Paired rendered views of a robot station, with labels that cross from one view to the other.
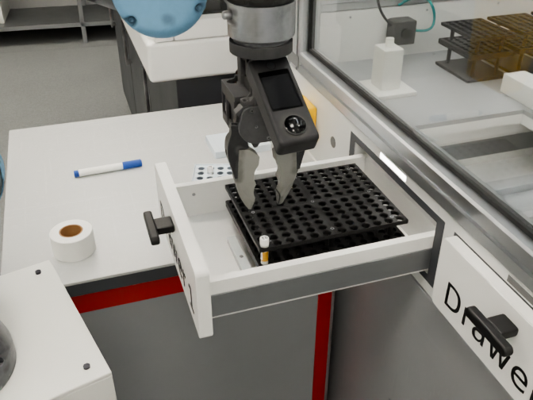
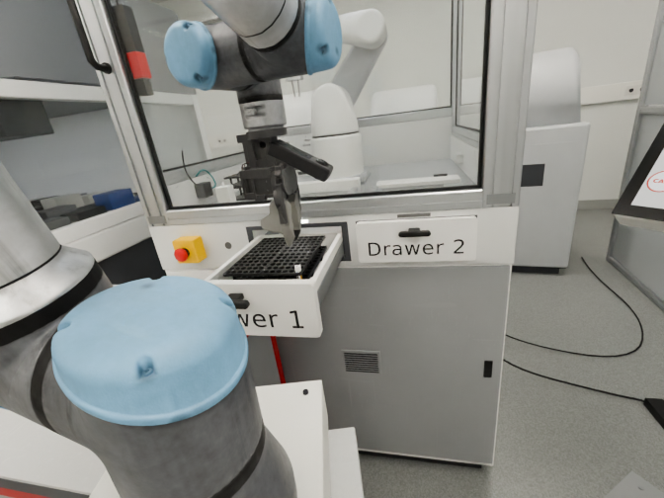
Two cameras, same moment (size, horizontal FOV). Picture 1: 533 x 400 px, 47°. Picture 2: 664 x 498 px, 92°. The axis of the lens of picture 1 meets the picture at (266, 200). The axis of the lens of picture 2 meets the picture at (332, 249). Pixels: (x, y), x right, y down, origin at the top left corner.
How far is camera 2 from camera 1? 0.58 m
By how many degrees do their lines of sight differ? 51
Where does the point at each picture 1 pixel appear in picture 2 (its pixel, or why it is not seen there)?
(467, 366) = (389, 278)
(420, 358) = (357, 304)
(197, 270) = (309, 283)
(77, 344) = (275, 394)
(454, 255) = (367, 227)
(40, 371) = (285, 425)
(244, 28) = (272, 115)
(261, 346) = not seen: hidden behind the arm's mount
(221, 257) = not seen: hidden behind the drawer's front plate
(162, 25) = (335, 54)
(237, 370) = not seen: hidden behind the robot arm
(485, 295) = (394, 229)
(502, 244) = (388, 203)
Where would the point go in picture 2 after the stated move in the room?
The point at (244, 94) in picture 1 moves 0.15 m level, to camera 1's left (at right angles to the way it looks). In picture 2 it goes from (270, 167) to (200, 185)
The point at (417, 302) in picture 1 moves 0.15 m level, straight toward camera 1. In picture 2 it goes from (343, 278) to (383, 293)
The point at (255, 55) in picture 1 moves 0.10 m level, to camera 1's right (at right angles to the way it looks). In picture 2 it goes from (281, 131) to (313, 127)
